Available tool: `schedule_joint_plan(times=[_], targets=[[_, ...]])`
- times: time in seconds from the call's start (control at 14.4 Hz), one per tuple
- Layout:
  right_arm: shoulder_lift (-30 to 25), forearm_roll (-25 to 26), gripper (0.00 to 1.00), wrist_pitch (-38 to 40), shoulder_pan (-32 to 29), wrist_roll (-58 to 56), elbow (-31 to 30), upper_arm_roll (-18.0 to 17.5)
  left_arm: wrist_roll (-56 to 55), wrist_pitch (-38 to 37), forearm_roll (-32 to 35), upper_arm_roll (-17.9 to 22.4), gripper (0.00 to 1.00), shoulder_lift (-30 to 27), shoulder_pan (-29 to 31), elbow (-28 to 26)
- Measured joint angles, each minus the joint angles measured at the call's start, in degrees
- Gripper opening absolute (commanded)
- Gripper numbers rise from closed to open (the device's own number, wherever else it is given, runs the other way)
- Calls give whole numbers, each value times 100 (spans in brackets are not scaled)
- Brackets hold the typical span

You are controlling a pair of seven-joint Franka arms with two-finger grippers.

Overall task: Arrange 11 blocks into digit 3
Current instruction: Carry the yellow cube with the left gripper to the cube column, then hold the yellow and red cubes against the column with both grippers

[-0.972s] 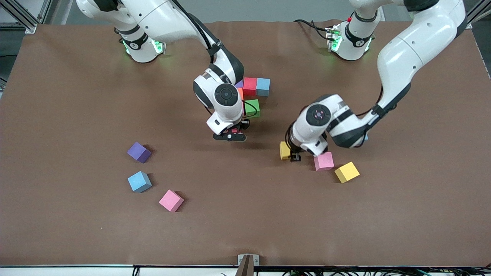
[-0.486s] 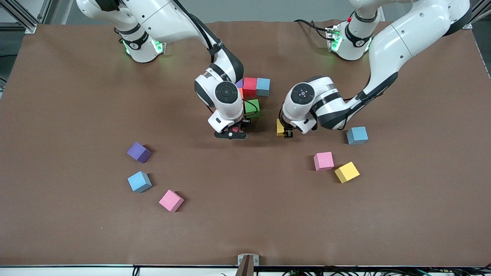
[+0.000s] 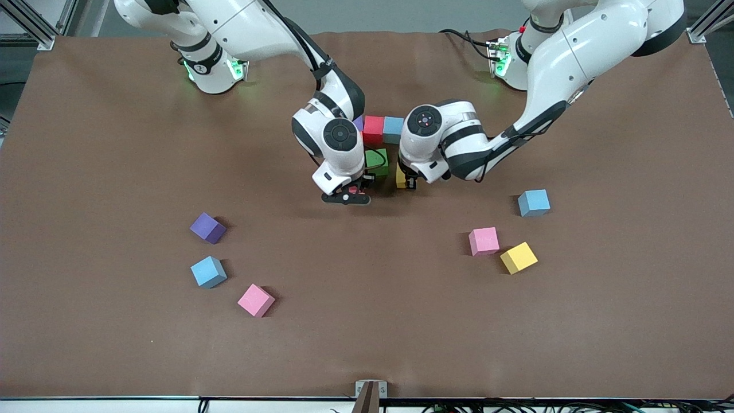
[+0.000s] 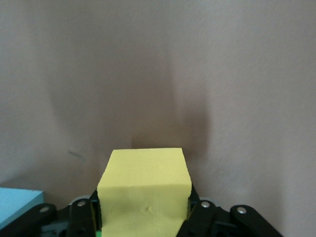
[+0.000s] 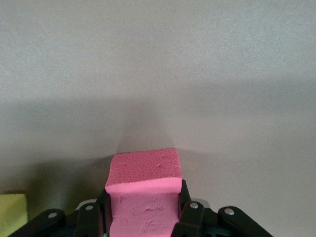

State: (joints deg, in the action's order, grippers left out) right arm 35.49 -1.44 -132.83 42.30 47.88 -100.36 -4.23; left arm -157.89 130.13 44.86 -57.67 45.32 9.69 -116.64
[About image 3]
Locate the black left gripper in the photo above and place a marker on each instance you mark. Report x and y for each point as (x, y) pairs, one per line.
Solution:
(410, 180)

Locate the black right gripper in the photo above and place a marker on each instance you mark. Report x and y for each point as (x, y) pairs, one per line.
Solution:
(364, 181)

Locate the yellow foam cube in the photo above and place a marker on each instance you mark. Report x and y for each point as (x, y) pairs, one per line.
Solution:
(400, 179)
(519, 257)

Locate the green foam cube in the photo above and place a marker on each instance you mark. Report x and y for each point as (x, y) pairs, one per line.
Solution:
(377, 160)

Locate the blue foam cube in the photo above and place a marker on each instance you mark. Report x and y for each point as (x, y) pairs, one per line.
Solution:
(392, 129)
(534, 202)
(208, 271)

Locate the purple foam cube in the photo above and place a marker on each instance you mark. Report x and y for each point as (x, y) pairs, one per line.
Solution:
(359, 123)
(206, 227)

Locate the pink foam cube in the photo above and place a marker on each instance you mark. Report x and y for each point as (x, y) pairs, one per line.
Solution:
(256, 299)
(484, 240)

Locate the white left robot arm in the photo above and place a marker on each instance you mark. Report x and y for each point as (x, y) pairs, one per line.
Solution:
(550, 74)

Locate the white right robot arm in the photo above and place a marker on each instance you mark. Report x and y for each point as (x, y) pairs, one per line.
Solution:
(338, 155)

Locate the table cover sheet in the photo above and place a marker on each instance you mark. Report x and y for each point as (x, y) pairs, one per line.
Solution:
(367, 344)

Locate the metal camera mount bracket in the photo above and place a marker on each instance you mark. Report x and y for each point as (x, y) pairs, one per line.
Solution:
(370, 401)

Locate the aluminium frame post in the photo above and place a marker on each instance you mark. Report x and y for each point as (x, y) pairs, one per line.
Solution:
(45, 42)
(702, 28)

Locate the white table edge rail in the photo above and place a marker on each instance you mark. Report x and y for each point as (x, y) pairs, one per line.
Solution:
(114, 406)

